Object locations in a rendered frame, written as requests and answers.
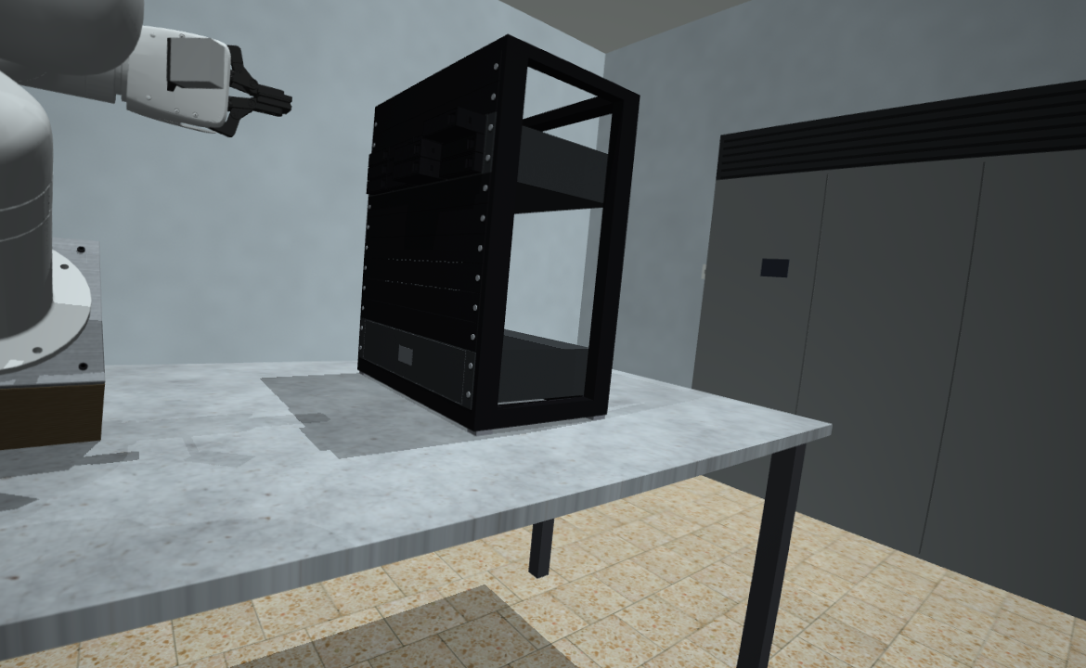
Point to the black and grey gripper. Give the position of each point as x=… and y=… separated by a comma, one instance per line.
x=144, y=89

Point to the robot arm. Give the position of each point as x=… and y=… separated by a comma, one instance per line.
x=42, y=314

